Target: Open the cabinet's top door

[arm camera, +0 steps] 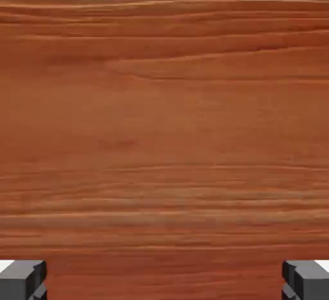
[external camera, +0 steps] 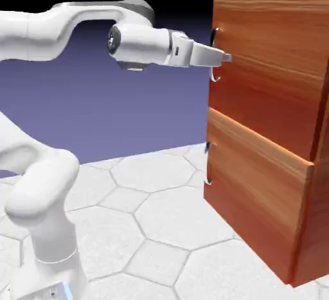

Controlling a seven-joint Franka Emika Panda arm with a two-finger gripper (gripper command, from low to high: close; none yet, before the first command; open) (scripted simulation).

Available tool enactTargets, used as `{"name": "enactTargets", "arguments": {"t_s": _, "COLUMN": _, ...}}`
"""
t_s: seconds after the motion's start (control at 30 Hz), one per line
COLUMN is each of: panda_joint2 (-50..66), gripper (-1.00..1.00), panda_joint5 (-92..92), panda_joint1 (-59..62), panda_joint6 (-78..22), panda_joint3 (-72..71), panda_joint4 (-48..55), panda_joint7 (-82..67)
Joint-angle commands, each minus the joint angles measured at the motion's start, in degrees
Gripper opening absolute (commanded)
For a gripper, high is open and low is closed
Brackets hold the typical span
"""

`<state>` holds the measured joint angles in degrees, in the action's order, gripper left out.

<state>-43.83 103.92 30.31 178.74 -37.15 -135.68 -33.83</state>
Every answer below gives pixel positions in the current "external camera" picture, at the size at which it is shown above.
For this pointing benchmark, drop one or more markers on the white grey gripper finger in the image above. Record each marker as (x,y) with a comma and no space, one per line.
(227,58)

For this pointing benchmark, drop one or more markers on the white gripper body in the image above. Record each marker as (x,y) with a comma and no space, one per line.
(205,54)

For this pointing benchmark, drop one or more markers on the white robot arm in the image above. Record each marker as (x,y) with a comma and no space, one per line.
(138,43)

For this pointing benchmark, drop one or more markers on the large wooden cabinet door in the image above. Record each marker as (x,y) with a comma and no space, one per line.
(267,68)

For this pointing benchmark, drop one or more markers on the reddish wooden cabinet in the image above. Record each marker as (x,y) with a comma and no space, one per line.
(270,125)

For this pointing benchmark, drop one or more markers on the small wooden cabinet door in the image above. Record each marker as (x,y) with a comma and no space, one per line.
(257,189)

